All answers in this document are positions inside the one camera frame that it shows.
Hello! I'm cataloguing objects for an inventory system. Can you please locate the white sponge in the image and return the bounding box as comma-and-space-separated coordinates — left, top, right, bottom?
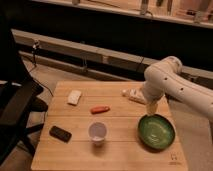
67, 90, 82, 105

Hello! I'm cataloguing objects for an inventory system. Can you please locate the green bowl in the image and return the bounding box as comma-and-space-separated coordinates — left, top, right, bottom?
138, 114, 175, 150

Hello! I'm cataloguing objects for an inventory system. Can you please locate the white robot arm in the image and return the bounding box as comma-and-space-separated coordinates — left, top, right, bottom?
142, 56, 213, 122

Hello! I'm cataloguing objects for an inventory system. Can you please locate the black office chair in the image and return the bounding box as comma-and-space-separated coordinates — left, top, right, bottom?
0, 17, 48, 166

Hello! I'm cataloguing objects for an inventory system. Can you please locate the black rectangular sponge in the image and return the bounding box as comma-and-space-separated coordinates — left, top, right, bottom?
49, 126, 72, 142

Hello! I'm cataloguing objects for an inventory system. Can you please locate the white paper cup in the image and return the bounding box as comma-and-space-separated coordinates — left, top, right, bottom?
88, 122, 107, 146

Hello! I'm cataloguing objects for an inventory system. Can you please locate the black cable on floor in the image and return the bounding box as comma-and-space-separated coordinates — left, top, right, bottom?
20, 43, 54, 98

